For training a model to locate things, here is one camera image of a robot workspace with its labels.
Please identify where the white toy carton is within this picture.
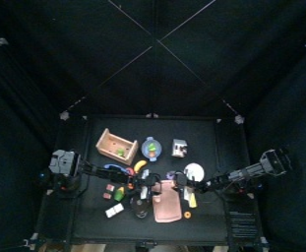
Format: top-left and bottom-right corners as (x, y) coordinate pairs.
(105, 203), (126, 219)

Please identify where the blue-grey toy pot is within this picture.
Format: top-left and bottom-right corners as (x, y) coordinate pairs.
(141, 136), (164, 162)

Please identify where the yellow toy banana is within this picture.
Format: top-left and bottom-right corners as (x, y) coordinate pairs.
(133, 159), (149, 174)

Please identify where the yellow toy wedge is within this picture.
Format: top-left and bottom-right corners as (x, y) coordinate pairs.
(189, 192), (199, 209)

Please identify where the white round plate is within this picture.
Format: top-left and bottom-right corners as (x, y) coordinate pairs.
(184, 162), (207, 182)

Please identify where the green and yellow toy corn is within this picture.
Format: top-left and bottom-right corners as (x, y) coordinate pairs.
(114, 186), (126, 203)

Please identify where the pink cutting board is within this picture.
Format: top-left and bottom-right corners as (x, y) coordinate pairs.
(152, 179), (184, 224)

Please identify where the orange and green toy carrot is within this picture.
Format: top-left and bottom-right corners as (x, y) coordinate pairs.
(146, 143), (158, 158)

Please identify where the open wooden box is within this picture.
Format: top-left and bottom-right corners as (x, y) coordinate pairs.
(96, 128), (140, 166)

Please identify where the white printed table label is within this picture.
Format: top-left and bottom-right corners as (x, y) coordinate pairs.
(228, 211), (260, 240)

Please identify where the white box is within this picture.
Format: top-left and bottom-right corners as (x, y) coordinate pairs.
(172, 138), (190, 158)

